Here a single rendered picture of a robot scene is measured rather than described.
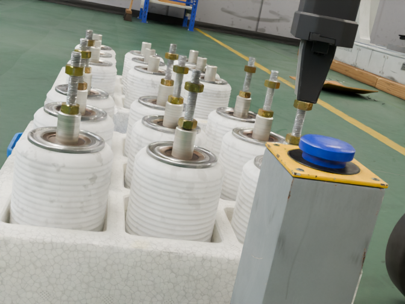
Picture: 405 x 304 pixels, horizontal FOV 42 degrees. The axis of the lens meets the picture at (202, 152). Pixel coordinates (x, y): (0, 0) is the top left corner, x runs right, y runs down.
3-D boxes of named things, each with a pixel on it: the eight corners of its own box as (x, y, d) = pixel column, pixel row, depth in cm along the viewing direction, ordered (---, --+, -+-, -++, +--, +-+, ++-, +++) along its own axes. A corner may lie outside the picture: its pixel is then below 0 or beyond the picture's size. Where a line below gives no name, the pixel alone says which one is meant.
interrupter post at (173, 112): (182, 131, 65) (187, 106, 64) (164, 130, 64) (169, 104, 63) (176, 126, 67) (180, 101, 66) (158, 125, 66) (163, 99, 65)
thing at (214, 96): (211, 158, 118) (226, 79, 113) (219, 172, 109) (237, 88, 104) (169, 152, 116) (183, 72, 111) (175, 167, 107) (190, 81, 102)
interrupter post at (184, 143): (173, 161, 53) (178, 130, 52) (167, 153, 55) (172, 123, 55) (195, 163, 54) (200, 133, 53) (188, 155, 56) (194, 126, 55)
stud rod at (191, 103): (185, 143, 54) (199, 71, 52) (178, 140, 54) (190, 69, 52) (190, 142, 55) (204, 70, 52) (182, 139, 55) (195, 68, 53)
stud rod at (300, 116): (295, 156, 57) (311, 88, 55) (295, 158, 56) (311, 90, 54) (285, 154, 57) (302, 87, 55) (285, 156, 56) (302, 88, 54)
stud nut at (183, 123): (189, 130, 53) (190, 122, 52) (175, 125, 53) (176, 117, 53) (198, 127, 54) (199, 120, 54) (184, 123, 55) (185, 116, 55)
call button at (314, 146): (335, 161, 41) (342, 137, 40) (358, 180, 37) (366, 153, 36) (287, 155, 40) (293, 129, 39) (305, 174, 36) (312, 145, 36)
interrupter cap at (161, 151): (153, 168, 50) (155, 161, 50) (139, 143, 57) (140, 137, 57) (226, 174, 53) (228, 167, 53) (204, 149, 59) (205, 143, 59)
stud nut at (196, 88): (196, 93, 52) (197, 85, 51) (181, 89, 52) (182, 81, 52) (205, 91, 53) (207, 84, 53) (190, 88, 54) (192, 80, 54)
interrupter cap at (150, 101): (183, 104, 81) (184, 99, 81) (193, 116, 75) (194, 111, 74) (135, 98, 79) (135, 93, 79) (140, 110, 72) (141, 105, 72)
